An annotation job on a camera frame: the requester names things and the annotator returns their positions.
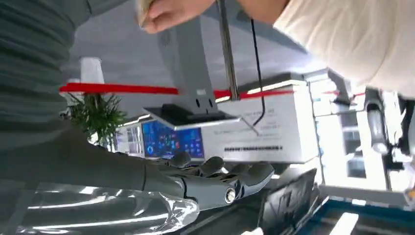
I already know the person's left hand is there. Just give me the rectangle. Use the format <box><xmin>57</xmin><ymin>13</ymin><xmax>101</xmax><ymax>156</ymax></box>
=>
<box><xmin>141</xmin><ymin>0</ymin><xmax>217</xmax><ymax>35</ymax></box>

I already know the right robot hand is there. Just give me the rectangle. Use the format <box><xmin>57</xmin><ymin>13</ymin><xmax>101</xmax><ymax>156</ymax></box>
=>
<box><xmin>0</xmin><ymin>129</ymin><xmax>275</xmax><ymax>212</ymax></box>

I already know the clear plastic wrap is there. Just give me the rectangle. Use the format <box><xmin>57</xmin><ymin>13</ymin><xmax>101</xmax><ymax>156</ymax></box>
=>
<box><xmin>15</xmin><ymin>182</ymin><xmax>200</xmax><ymax>235</ymax></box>

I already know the green potted plant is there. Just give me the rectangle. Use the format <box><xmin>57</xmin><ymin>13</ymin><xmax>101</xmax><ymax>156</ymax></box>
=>
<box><xmin>66</xmin><ymin>93</ymin><xmax>127</xmax><ymax>148</ymax></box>

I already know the grey kiosk stand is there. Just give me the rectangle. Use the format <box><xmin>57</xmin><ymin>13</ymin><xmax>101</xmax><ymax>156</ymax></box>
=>
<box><xmin>144</xmin><ymin>16</ymin><xmax>243</xmax><ymax>132</ymax></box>

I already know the blue display screen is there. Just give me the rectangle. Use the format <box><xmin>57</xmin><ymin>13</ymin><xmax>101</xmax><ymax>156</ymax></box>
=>
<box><xmin>140</xmin><ymin>120</ymin><xmax>205</xmax><ymax>160</ymax></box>

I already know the red floor line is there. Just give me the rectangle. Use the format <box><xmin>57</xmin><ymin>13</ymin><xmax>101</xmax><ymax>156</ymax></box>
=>
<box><xmin>59</xmin><ymin>82</ymin><xmax>295</xmax><ymax>100</ymax></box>

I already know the white plant pot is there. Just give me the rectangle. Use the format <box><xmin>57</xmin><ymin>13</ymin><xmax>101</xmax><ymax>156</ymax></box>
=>
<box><xmin>79</xmin><ymin>57</ymin><xmax>105</xmax><ymax>85</ymax></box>

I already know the white counter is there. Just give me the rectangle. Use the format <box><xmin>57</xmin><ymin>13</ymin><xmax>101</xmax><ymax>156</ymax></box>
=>
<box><xmin>200</xmin><ymin>80</ymin><xmax>321</xmax><ymax>165</ymax></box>

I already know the person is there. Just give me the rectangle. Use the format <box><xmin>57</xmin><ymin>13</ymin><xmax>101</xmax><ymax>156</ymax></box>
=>
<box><xmin>236</xmin><ymin>0</ymin><xmax>415</xmax><ymax>99</ymax></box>

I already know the grey laptop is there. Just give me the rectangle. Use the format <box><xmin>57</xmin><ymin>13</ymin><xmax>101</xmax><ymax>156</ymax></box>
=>
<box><xmin>258</xmin><ymin>168</ymin><xmax>321</xmax><ymax>235</ymax></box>

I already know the white shelf unit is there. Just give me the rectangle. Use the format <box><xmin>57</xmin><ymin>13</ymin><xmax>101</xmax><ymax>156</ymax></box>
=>
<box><xmin>307</xmin><ymin>69</ymin><xmax>407</xmax><ymax>192</ymax></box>

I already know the blue framed panel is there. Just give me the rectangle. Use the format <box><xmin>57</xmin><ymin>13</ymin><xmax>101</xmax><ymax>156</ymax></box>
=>
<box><xmin>298</xmin><ymin>198</ymin><xmax>415</xmax><ymax>235</ymax></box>

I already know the chrome stanchion post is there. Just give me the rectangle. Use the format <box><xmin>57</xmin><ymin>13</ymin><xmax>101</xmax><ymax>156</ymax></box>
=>
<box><xmin>218</xmin><ymin>0</ymin><xmax>241</xmax><ymax>101</ymax></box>

